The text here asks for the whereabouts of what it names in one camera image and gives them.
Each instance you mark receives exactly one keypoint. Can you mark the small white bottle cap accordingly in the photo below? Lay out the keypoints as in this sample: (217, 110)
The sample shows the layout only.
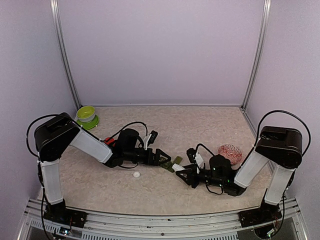
(136, 174)

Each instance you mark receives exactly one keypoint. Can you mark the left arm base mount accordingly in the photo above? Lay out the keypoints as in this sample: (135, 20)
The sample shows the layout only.
(66, 216)

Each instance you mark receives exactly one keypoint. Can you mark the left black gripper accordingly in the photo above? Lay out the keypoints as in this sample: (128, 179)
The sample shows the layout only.
(156, 161)

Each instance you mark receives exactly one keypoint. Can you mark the orange pill bottle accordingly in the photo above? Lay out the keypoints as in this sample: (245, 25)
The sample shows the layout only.
(109, 141)

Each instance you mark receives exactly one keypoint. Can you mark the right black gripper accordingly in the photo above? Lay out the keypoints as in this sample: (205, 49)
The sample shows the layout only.
(191, 176)

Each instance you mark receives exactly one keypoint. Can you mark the green weekly pill organizer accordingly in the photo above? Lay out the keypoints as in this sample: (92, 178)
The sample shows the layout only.
(169, 165)

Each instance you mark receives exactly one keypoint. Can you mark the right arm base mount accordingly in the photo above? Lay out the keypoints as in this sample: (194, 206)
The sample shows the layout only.
(258, 216)

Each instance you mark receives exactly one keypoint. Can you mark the red patterned bowl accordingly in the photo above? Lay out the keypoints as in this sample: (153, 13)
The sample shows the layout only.
(231, 152)

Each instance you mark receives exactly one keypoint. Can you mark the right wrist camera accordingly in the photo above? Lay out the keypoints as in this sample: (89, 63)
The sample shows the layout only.
(195, 157)

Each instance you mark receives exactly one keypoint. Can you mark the aluminium frame post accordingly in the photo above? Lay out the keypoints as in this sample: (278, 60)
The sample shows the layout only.
(54, 5)
(258, 53)

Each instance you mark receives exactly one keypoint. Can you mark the right aluminium frame post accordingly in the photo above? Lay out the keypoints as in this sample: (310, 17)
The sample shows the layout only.
(258, 53)

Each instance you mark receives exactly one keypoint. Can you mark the left aluminium frame post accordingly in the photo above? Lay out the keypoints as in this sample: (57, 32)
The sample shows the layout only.
(54, 5)

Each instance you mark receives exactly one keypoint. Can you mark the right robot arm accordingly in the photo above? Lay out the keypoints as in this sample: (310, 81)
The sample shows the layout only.
(279, 145)

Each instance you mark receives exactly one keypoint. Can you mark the small white pill bottle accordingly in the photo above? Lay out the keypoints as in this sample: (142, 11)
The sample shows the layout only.
(177, 167)

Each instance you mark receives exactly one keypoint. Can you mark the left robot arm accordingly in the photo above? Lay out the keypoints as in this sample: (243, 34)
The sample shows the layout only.
(60, 133)

